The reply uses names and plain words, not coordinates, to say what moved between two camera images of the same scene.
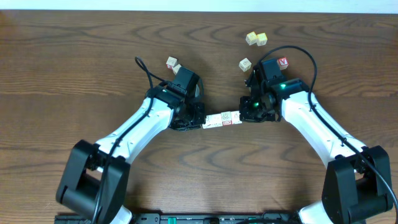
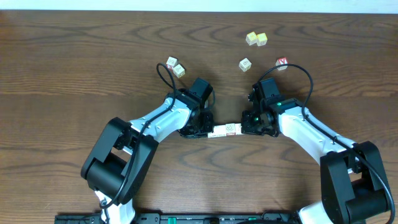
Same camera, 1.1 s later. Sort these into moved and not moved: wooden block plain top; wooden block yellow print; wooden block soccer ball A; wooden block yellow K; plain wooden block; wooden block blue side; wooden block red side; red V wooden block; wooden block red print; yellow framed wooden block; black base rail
Moved: wooden block blue side; wooden block soccer ball A; wooden block red side; wooden block plain top
Not moved: red V wooden block; yellow framed wooden block; wooden block yellow print; black base rail; wooden block yellow K; wooden block red print; plain wooden block
